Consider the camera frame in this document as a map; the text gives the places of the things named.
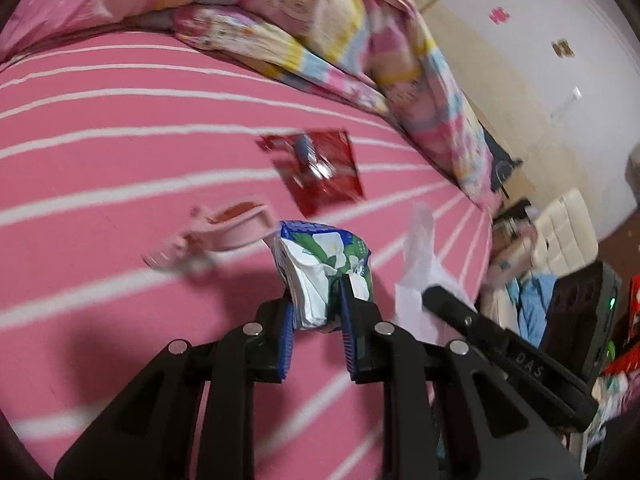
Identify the red foil wrapper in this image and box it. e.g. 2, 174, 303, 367
256, 129, 366, 218

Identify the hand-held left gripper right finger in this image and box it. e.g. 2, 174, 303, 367
337, 276, 586, 480

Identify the white tissue paper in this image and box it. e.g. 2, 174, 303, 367
395, 201, 481, 346

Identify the colourful cartoon print quilt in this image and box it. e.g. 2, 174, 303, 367
172, 0, 501, 206

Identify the dark blue cloth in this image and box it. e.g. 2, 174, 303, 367
487, 132, 523, 196

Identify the pink hair clip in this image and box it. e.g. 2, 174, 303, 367
141, 201, 278, 273

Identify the light blue cloth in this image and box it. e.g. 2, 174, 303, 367
507, 272, 558, 348

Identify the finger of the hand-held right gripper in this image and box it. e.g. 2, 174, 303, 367
421, 285, 598, 433

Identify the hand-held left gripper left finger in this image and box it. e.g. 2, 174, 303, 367
54, 300, 296, 480

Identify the pink striped bed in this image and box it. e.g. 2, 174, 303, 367
0, 30, 493, 480

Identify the blue green tissue packet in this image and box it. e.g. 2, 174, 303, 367
272, 220, 373, 331

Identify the white padded chair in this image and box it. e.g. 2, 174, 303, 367
530, 187, 601, 281

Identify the red packaging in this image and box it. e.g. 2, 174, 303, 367
602, 275, 640, 376

